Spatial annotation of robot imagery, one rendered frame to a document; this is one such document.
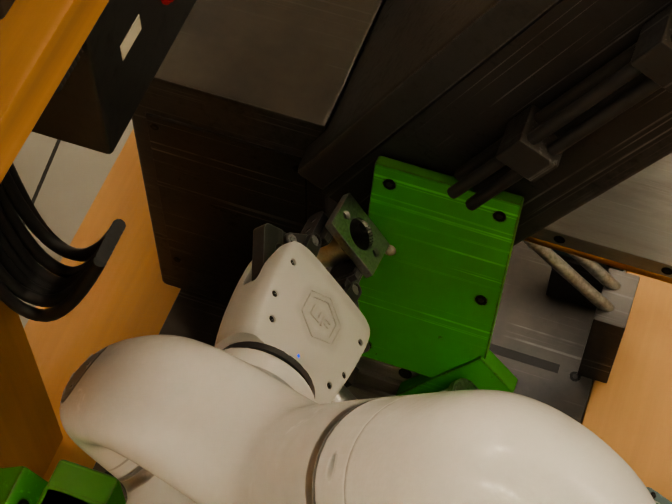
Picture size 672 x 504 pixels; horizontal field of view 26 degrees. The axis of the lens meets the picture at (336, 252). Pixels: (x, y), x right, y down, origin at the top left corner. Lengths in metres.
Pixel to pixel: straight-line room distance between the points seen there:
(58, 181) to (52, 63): 1.86
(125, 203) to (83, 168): 1.14
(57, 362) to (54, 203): 1.21
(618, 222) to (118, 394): 0.55
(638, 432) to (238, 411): 0.67
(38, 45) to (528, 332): 0.75
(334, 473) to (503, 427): 0.11
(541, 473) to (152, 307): 0.95
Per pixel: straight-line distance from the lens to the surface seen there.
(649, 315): 1.49
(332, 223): 1.10
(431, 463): 0.61
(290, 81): 1.19
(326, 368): 1.04
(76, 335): 1.49
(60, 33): 0.85
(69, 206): 2.67
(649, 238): 1.26
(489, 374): 1.21
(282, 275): 1.03
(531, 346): 1.45
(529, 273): 1.50
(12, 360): 1.25
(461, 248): 1.13
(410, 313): 1.19
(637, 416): 1.44
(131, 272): 1.52
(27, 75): 0.82
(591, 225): 1.26
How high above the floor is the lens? 2.16
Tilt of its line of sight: 57 degrees down
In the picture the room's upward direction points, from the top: straight up
